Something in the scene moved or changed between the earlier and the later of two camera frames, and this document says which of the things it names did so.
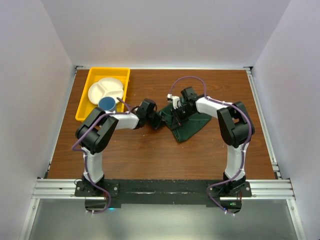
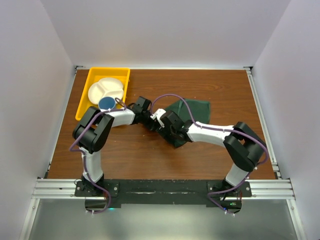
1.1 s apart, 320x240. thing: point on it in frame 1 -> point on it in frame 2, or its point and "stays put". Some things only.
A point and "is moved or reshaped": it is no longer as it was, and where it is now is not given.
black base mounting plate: (101, 194) stays put
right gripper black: (177, 119) -> (163, 131)
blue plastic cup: (108, 103) stays put
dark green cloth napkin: (188, 130) is moved or reshaped
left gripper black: (158, 120) stays put
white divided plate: (106, 87) stays put
